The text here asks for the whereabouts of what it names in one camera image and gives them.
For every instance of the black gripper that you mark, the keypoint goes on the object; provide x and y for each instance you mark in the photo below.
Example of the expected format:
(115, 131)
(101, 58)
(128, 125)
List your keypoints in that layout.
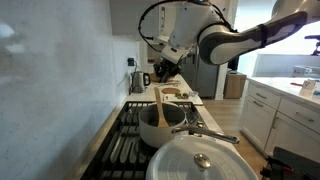
(166, 68)

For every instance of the wooden spatula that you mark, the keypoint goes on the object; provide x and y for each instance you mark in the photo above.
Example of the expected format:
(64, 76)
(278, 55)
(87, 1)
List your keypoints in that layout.
(161, 110)

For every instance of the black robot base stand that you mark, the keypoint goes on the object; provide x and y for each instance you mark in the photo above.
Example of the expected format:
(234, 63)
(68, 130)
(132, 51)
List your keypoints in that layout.
(293, 163)

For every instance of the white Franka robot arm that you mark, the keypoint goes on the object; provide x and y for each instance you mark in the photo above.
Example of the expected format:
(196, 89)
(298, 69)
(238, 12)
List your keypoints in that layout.
(233, 36)

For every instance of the white open shelf unit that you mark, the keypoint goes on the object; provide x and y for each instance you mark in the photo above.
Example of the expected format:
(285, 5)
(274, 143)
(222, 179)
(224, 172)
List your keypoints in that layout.
(143, 53)

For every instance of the white chopping board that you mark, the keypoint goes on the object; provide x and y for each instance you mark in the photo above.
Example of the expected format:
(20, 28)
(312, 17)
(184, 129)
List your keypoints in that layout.
(196, 101)

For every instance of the large white pot lid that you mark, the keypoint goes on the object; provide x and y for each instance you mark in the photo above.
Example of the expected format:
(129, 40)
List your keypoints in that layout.
(173, 160)

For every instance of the black gas stove cooktop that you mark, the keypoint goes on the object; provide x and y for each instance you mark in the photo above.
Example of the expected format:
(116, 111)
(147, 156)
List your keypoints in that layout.
(116, 150)

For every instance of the round cork trivet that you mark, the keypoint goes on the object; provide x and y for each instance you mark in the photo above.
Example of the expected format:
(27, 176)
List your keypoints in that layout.
(170, 90)

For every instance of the large green broccoli floret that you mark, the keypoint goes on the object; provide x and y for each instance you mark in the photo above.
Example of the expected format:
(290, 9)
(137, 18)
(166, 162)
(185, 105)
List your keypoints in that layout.
(178, 95)

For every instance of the brown vegetable piece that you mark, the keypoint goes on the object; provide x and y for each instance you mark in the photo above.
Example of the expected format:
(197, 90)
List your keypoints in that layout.
(185, 95)

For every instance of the stainless electric kettle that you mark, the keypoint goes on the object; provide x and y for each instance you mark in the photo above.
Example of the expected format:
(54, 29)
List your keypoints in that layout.
(138, 81)

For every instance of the small clear glass cup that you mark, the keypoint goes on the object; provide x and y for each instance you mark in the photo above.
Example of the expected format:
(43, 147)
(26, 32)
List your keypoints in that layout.
(193, 93)

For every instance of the stainless steel refrigerator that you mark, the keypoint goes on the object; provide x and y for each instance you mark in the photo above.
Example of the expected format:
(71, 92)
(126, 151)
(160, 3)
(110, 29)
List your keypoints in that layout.
(200, 80)

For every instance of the wooden bin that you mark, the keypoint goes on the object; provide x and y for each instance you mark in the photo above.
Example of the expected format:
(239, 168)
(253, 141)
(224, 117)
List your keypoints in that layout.
(235, 86)

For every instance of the white kitchen island cabinet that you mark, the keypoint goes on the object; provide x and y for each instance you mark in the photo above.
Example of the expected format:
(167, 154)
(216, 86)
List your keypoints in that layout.
(283, 113)

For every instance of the small red item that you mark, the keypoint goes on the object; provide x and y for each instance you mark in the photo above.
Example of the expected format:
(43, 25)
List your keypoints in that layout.
(296, 84)

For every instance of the white countertop appliance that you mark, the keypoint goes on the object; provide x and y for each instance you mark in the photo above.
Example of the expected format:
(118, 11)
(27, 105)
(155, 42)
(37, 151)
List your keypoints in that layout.
(305, 70)

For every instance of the wall outlet with plug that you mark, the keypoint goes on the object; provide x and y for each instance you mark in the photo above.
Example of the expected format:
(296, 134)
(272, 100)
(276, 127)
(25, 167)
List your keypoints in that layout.
(130, 61)

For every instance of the black camera on mount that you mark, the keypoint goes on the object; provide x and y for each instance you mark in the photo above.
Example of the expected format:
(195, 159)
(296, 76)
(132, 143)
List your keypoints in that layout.
(315, 43)

